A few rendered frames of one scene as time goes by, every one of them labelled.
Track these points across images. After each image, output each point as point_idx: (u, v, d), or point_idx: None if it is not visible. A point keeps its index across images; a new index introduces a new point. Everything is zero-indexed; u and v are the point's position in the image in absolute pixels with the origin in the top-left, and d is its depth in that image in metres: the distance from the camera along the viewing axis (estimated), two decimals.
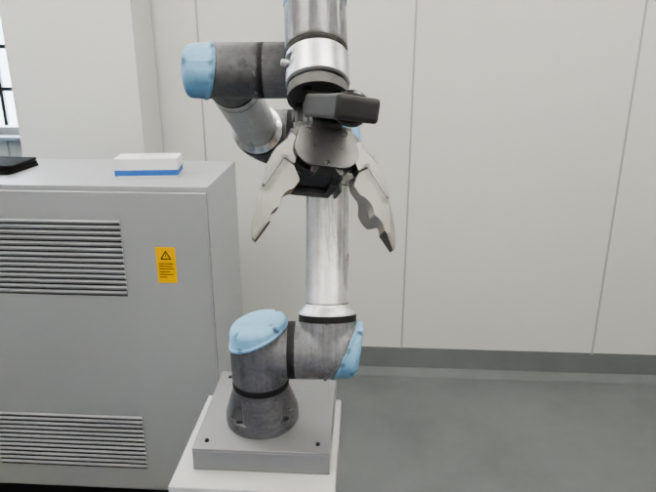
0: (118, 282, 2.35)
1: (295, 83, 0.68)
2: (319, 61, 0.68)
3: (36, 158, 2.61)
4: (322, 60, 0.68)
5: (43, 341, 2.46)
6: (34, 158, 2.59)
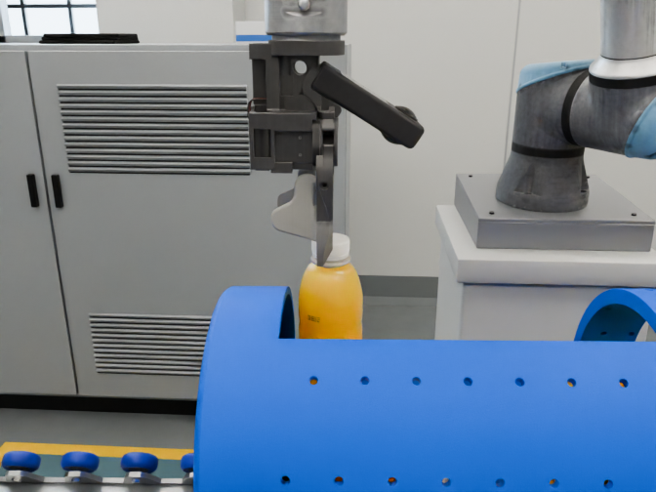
0: (241, 158, 2.11)
1: (324, 50, 0.53)
2: (346, 27, 0.55)
3: (138, 35, 2.37)
4: (347, 23, 0.55)
5: (151, 229, 2.22)
6: (136, 34, 2.35)
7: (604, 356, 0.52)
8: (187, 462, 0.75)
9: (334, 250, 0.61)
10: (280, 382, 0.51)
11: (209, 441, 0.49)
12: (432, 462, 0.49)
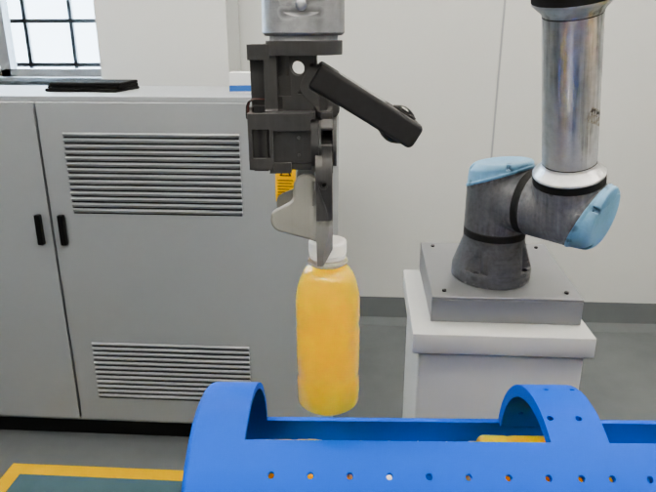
0: (234, 201, 2.26)
1: (321, 50, 0.54)
2: (343, 27, 0.55)
3: (137, 81, 2.52)
4: (344, 23, 0.55)
5: (150, 266, 2.37)
6: (136, 80, 2.50)
7: (496, 455, 0.67)
8: None
9: None
10: (245, 476, 0.66)
11: None
12: None
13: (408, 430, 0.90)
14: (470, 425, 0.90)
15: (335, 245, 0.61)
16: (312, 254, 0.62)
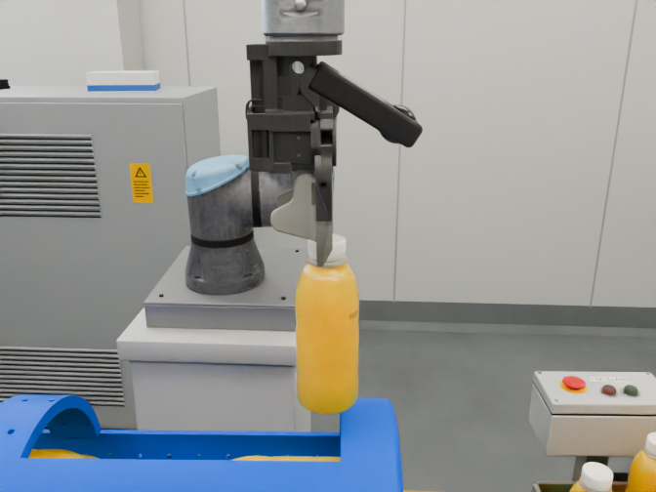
0: (91, 202, 2.23)
1: (321, 51, 0.53)
2: (343, 27, 0.55)
3: (8, 81, 2.49)
4: (344, 23, 0.55)
5: (14, 267, 2.34)
6: (6, 80, 2.47)
7: None
8: None
9: None
10: None
11: None
12: None
13: None
14: None
15: None
16: None
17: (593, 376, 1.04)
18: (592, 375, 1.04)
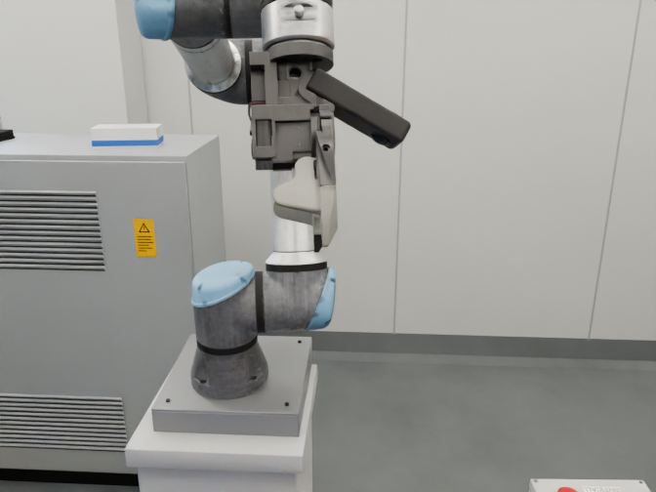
0: (95, 256, 2.26)
1: (317, 51, 0.60)
2: (334, 40, 0.63)
3: (13, 131, 2.52)
4: (334, 39, 0.63)
5: (19, 318, 2.38)
6: (11, 131, 2.51)
7: None
8: None
9: None
10: None
11: None
12: None
13: None
14: None
15: None
16: None
17: (587, 485, 1.07)
18: (586, 483, 1.07)
